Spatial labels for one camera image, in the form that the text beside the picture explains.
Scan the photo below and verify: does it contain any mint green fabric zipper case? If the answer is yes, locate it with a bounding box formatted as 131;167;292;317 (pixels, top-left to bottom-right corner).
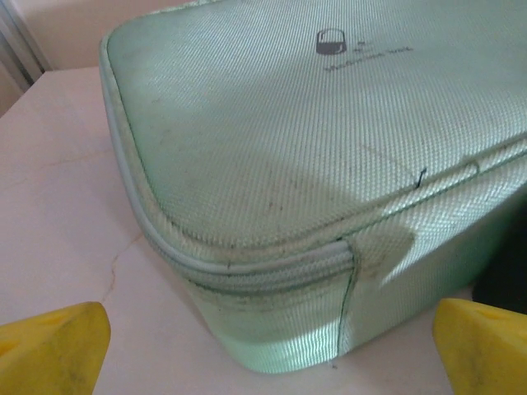
97;0;527;376

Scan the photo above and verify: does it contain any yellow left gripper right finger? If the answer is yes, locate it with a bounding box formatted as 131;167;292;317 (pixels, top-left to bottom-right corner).
431;297;527;395

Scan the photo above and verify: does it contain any black object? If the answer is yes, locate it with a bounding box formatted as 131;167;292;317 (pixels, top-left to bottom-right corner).
470;192;527;310

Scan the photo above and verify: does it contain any grey metal rail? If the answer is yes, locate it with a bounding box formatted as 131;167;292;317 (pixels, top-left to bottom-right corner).
0;0;54;119

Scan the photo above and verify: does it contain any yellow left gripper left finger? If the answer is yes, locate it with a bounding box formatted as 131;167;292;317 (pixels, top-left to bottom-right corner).
0;300;112;395

